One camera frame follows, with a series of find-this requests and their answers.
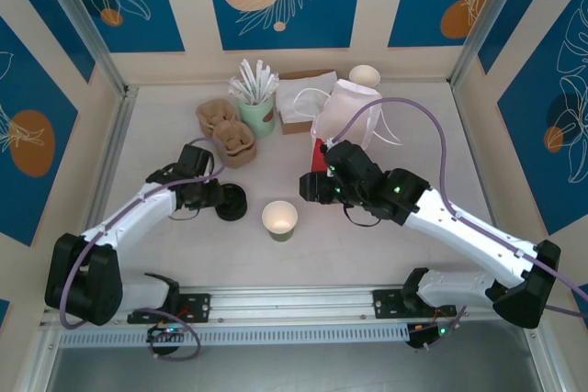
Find brown pulp cup carrier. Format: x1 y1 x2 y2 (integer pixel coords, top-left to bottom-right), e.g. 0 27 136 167
196 97 257 167

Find white paper takeout bag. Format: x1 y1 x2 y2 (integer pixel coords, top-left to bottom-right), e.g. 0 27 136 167
293 78 403 148

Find green paper coffee cup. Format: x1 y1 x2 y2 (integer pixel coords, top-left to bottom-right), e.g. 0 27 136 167
261 200 300 243

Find brown pulp carrier stack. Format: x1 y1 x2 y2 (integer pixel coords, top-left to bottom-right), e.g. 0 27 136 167
197 100 259 172

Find red white floral box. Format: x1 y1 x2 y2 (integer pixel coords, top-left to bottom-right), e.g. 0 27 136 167
311 136 330 174

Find brown cardboard napkin box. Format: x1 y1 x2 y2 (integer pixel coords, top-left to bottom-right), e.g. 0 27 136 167
274 69 339 137

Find mint green straw cup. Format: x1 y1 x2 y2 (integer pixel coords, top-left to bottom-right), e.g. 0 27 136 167
237 90 277 139

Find white green paper cup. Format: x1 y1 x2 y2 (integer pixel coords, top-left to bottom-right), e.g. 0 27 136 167
348 64 382 90

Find white wrapped straw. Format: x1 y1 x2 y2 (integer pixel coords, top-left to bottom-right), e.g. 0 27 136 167
254 59 266 102
228 78 252 100
261 71 280 98
238 59 254 102

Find white paper napkins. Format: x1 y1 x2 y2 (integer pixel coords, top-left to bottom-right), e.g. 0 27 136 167
275 71 337 126

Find black mounting plate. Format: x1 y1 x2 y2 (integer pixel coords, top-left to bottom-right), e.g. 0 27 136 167
372 289 458 319
126 293 212 325

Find black controller board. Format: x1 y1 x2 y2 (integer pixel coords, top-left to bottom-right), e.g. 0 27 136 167
146 323 189 345
406 323 449 350

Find thin black left gripper cable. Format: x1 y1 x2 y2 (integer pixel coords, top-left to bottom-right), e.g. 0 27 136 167
167 206 201 224

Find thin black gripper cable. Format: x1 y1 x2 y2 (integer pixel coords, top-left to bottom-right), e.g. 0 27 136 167
167 206 201 224
343 202 382 229

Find thin black right gripper cable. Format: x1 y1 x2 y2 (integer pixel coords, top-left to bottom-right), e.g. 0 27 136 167
343 202 382 229

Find aluminium side rail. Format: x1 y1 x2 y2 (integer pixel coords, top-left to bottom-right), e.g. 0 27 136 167
449 83 566 392
17 86 139 392

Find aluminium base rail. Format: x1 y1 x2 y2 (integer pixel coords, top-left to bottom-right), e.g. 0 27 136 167
176 286 408 323

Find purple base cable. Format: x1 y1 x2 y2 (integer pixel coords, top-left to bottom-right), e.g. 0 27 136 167
413 307 466 352
149 308 202 361

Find grey slotted cable duct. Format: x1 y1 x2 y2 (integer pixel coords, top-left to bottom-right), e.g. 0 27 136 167
57 323 413 348

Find aluminium frame post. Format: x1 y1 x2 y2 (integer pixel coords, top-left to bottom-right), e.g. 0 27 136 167
34 0 139 97
449 0 537 90

